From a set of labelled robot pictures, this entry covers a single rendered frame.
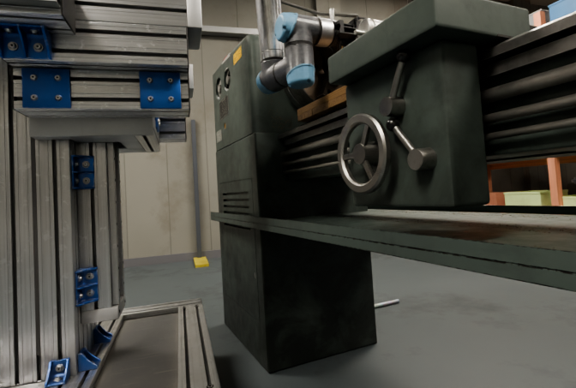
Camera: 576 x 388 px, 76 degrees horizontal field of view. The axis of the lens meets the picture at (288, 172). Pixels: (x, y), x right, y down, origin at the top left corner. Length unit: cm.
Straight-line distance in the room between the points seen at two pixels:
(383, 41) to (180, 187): 342
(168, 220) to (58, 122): 300
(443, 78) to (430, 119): 7
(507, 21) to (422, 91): 17
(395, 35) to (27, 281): 97
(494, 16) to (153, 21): 67
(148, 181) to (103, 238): 287
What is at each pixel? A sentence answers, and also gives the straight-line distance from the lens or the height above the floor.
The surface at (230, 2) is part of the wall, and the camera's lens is 452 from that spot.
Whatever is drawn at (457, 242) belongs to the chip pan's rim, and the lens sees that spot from 57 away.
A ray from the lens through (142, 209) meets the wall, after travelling 397.
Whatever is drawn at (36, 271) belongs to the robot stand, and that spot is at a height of 49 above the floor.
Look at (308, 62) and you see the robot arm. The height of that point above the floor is 97.
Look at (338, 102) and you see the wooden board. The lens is 102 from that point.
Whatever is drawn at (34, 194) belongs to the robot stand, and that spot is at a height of 67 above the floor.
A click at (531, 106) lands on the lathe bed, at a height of 74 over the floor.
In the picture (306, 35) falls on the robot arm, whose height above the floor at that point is 104.
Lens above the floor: 64
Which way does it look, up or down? 3 degrees up
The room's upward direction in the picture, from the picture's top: 4 degrees counter-clockwise
